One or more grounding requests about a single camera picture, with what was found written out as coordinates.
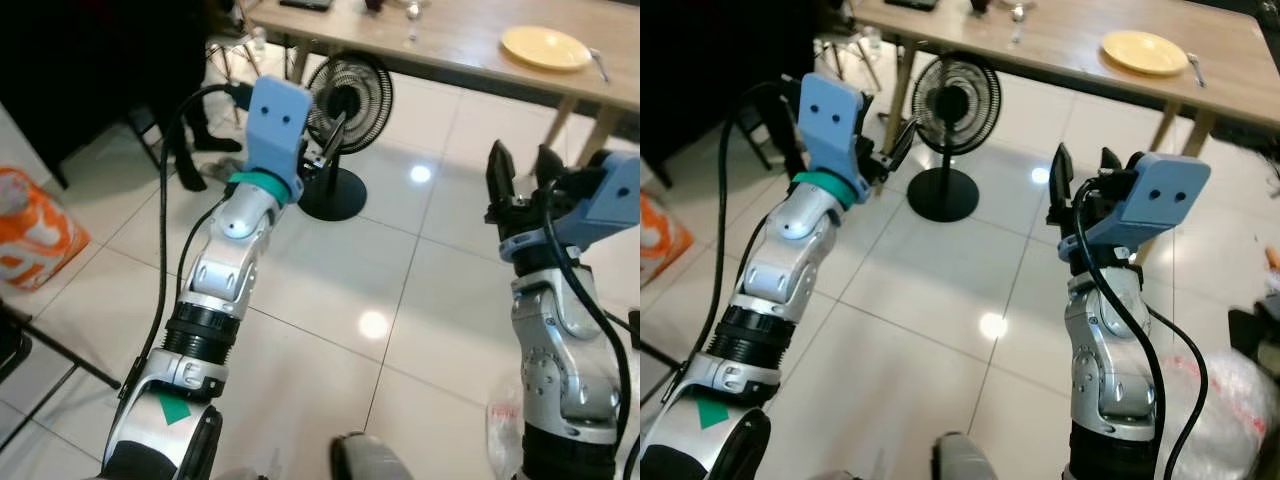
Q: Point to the silver fork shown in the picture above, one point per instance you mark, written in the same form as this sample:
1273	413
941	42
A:
1196	70
600	66

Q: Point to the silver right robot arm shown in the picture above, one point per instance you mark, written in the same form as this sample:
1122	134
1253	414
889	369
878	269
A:
1105	350
555	350

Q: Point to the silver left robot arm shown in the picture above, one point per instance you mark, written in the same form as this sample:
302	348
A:
790	260
225	265

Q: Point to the orange printed bag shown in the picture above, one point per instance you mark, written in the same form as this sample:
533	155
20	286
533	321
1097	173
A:
665	240
35	230

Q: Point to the black metal frame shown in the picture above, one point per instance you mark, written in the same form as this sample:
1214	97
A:
60	350

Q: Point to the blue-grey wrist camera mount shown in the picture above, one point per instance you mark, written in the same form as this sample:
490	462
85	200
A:
830	120
275	120
612	195
1155	195

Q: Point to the grey robot right leg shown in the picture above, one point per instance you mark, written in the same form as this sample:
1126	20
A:
365	460
965	460

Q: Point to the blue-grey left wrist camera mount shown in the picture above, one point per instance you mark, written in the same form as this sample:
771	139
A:
830	120
275	120

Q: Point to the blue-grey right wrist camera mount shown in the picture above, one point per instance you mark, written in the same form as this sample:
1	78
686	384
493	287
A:
612	195
1155	195

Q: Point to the clear plastic bag red print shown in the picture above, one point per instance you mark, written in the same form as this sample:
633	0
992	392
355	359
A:
1235	420
500	430

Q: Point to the light wooden table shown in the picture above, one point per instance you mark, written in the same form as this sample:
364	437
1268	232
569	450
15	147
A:
470	45
1060	40

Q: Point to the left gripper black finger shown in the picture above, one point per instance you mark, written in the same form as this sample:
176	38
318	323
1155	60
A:
336	135
907	142

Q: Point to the chair with metal legs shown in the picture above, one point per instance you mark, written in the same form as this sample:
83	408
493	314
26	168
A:
240	55
850	55

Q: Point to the yellow plate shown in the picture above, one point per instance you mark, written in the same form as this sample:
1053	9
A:
1145	52
545	48

